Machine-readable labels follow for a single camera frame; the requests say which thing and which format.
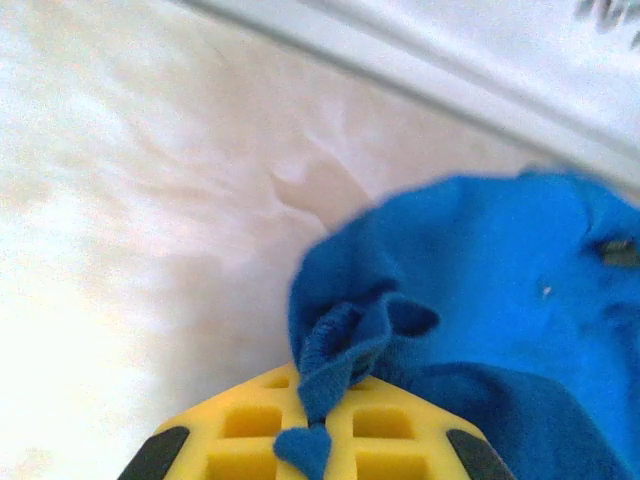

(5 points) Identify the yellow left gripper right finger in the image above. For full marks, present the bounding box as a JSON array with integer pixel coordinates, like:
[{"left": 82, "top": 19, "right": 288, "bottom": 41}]
[{"left": 319, "top": 374, "right": 516, "bottom": 480}]

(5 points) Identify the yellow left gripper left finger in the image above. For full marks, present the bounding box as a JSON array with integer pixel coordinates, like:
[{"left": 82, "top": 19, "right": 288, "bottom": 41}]
[{"left": 117, "top": 362, "right": 314, "bottom": 480}]

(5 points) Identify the blue printed t-shirt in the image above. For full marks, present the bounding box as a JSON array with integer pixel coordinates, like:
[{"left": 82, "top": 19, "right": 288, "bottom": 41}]
[{"left": 273, "top": 169, "right": 640, "bottom": 480}]

